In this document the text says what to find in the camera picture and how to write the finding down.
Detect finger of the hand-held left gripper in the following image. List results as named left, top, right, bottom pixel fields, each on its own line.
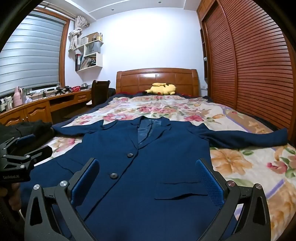
left=5, top=146, right=53, bottom=168
left=0, top=134, right=36, bottom=154

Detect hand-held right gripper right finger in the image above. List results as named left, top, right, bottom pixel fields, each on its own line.
left=195, top=158, right=271, bottom=241

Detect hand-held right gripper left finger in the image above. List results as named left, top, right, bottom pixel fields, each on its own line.
left=24, top=158, right=100, bottom=241

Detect navy blue blazer jacket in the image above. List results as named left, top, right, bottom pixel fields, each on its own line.
left=22, top=116, right=288, bottom=241

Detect folded black clothes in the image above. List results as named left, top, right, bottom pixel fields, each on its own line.
left=0, top=120, right=55, bottom=151

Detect person's left hand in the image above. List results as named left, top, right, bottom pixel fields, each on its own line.
left=0, top=183, right=22, bottom=211

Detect wooden desk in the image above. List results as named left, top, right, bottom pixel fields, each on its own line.
left=0, top=89, right=93, bottom=127

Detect floral blanket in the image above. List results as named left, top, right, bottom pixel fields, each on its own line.
left=35, top=95, right=296, bottom=241

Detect pink bottle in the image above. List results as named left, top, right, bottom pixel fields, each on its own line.
left=14, top=87, right=23, bottom=107

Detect black tripod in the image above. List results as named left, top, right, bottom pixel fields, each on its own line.
left=55, top=86, right=73, bottom=96

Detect window with grey blind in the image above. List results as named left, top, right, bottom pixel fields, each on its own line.
left=0, top=7, right=70, bottom=95

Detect dark brown chair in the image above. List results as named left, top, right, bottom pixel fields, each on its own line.
left=87, top=80, right=111, bottom=108

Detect yellow plush toy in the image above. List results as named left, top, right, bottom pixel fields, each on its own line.
left=142, top=82, right=177, bottom=96

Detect wooden bed headboard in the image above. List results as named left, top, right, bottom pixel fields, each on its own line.
left=116, top=68, right=200, bottom=98

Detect tied beige curtain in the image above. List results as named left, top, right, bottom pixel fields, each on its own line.
left=68, top=16, right=89, bottom=51

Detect wooden louvered wardrobe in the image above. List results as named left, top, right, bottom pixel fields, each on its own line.
left=196, top=0, right=295, bottom=139

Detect white wall shelf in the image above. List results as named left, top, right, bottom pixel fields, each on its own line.
left=75, top=32, right=104, bottom=72

